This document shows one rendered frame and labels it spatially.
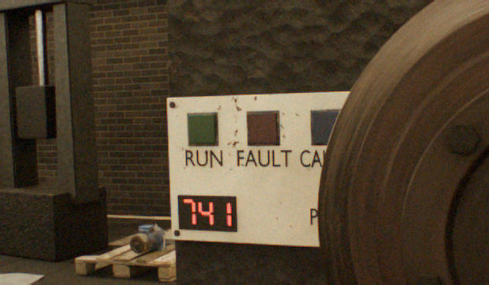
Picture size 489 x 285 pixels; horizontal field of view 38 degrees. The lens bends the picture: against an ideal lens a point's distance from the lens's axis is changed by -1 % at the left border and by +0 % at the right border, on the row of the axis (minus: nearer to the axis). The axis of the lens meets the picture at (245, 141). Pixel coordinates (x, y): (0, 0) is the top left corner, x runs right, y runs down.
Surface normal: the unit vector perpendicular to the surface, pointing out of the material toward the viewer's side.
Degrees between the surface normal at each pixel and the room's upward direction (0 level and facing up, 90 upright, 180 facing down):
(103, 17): 90
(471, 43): 90
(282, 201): 90
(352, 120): 90
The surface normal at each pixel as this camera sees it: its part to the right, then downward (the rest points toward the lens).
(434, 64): -0.39, 0.06
